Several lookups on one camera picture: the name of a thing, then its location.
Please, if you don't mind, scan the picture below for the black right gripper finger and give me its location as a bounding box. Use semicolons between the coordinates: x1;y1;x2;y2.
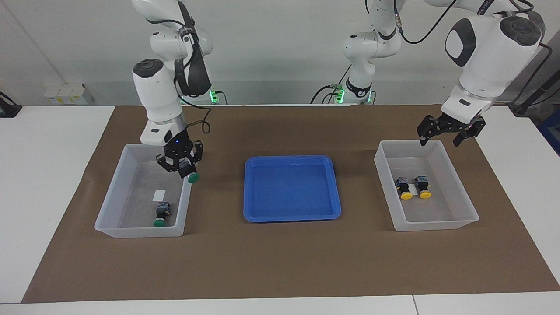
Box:
187;139;204;166
156;151;176;174

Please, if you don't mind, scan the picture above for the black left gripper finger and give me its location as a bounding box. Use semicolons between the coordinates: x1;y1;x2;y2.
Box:
416;115;442;147
452;117;487;147

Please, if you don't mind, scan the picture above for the green push button switch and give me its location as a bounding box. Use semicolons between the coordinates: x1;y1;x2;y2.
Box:
153;201;171;227
176;158;201;184

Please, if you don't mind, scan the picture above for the yellow push button switch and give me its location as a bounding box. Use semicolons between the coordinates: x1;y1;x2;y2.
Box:
395;176;413;200
415;175;433;200

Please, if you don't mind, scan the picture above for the black metal stand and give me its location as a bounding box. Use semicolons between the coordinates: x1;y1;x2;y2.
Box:
510;70;560;116

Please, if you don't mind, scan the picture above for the translucent white plastic box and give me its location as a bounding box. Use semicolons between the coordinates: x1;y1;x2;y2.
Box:
374;140;480;232
94;143;196;238

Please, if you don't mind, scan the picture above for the blue plastic crate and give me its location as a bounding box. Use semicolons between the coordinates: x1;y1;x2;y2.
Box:
537;109;560;156

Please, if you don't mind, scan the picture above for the blue plastic tray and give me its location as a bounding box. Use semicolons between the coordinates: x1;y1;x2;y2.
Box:
243;155;342;223

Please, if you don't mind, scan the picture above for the white power strip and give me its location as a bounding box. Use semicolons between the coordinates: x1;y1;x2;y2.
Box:
44;83;95;105

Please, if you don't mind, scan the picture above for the brown paper table mat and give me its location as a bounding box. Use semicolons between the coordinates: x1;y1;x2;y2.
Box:
22;104;560;304

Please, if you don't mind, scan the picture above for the black flat desk object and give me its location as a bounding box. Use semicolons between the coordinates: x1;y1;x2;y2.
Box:
0;91;22;118

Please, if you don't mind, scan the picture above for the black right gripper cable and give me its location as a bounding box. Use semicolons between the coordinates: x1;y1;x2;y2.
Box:
174;70;211;135

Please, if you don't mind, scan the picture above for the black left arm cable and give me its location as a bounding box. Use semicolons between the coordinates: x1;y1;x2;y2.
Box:
392;0;550;105

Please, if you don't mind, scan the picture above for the black base cable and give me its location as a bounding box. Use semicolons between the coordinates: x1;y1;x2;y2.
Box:
310;83;346;105

